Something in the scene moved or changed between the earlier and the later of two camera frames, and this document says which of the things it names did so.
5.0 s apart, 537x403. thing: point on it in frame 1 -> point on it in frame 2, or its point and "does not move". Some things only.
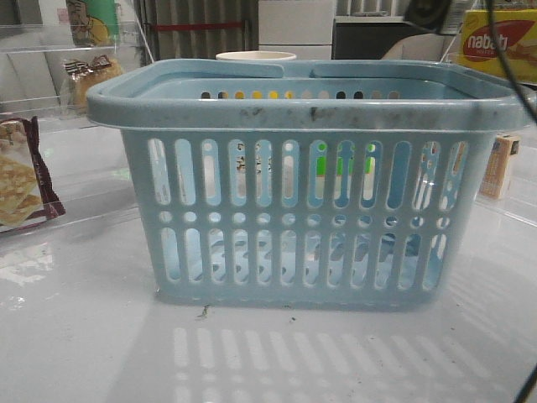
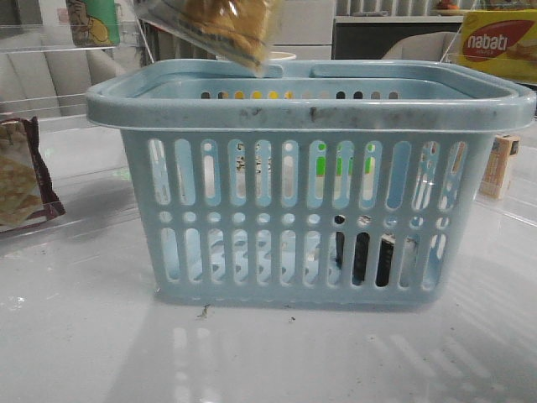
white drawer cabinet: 304,28 does not move
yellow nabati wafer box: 518,31 does not move
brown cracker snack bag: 27,196 does not move
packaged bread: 85,74 -> 239,32
